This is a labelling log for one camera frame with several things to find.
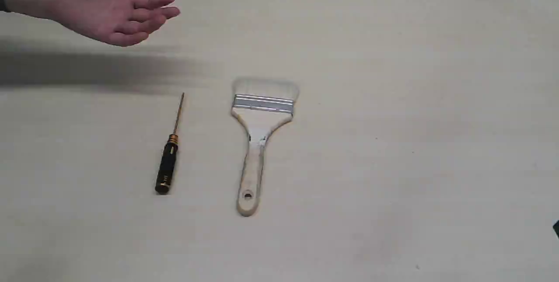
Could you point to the open human hand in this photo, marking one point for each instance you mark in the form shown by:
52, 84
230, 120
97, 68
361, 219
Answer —
122, 23

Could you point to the black gold screwdriver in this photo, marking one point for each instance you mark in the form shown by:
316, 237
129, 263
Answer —
164, 177

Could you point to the wooden paint brush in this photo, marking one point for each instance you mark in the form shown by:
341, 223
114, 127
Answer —
261, 106

